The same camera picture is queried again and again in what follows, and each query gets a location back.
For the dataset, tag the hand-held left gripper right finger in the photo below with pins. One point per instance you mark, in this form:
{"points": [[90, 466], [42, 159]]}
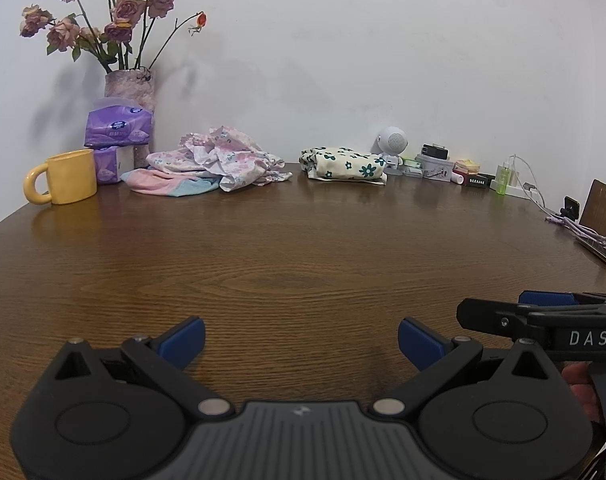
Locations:
{"points": [[419, 341]]}

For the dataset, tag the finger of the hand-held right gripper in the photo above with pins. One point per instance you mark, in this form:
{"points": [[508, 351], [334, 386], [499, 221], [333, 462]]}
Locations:
{"points": [[548, 298], [488, 316]]}

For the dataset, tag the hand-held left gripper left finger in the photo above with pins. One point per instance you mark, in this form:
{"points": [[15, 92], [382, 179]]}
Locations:
{"points": [[185, 341]]}

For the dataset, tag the cream green-flowered garment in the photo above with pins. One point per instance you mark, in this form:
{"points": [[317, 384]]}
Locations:
{"points": [[343, 165]]}

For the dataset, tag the person's right hand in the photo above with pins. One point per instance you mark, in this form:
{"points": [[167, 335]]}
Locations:
{"points": [[580, 390]]}

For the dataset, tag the black phone stand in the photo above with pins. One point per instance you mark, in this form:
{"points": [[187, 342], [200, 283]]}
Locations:
{"points": [[569, 207]]}

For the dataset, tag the wooden board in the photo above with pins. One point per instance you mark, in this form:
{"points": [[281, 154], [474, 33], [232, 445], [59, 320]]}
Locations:
{"points": [[600, 205]]}

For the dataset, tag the white power strip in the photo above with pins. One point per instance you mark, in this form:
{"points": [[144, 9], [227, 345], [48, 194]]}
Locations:
{"points": [[518, 191]]}

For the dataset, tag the green bottle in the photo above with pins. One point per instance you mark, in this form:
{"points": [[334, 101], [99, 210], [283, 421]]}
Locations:
{"points": [[503, 180]]}

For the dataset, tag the black box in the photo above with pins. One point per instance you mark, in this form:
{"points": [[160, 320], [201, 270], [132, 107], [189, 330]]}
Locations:
{"points": [[479, 181]]}

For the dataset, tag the white and red tube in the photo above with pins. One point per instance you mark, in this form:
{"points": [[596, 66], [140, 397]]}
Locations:
{"points": [[457, 176]]}

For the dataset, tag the yellow and pink box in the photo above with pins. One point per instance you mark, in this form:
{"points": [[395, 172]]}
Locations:
{"points": [[467, 165]]}

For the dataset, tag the pink and blue garment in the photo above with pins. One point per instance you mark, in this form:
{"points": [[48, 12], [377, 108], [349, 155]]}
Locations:
{"points": [[163, 185]]}

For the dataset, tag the green and white packets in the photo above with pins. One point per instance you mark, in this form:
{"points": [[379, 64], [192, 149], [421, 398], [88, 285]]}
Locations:
{"points": [[412, 167]]}

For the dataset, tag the black charger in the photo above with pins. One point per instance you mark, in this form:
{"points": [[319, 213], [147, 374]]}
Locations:
{"points": [[434, 151]]}

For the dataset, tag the pink floral garment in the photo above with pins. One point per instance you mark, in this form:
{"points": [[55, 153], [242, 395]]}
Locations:
{"points": [[223, 157]]}

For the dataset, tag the purple tissue pack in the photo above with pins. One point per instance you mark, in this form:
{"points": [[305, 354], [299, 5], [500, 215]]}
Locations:
{"points": [[115, 127], [108, 165]]}

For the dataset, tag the white robot speaker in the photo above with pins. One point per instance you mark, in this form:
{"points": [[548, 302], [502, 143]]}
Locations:
{"points": [[394, 140]]}

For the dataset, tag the yellow mug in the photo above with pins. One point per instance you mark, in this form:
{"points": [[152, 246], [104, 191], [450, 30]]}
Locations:
{"points": [[70, 177]]}

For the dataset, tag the purple fuzzy vase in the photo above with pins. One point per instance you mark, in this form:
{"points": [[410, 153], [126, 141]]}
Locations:
{"points": [[130, 87]]}

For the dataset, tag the dried rose bouquet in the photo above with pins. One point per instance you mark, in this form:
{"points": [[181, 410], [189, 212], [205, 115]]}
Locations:
{"points": [[123, 12]]}

